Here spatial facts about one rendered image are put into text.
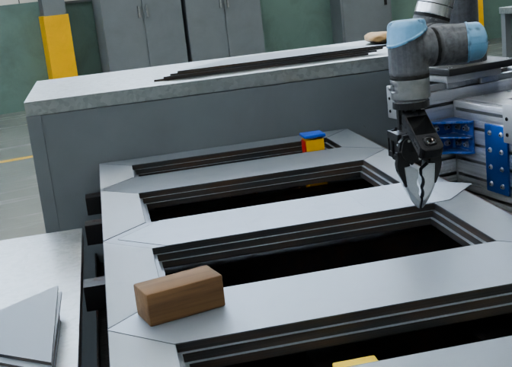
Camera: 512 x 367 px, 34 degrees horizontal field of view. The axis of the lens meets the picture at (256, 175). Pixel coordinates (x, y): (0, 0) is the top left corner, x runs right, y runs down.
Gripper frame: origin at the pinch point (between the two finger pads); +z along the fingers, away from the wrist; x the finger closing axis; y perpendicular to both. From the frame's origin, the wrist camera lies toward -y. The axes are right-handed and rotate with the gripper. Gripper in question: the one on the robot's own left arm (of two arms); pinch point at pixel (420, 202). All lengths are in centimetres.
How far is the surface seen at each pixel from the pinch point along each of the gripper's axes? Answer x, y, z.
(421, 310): 17.9, -44.0, 2.3
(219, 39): -95, 903, 23
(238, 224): 35.3, 7.4, 0.8
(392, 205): 4.9, 3.3, 0.8
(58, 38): 101, 887, -3
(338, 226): 17.0, 0.4, 2.3
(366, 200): 8.0, 9.7, 0.7
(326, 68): -8, 91, -18
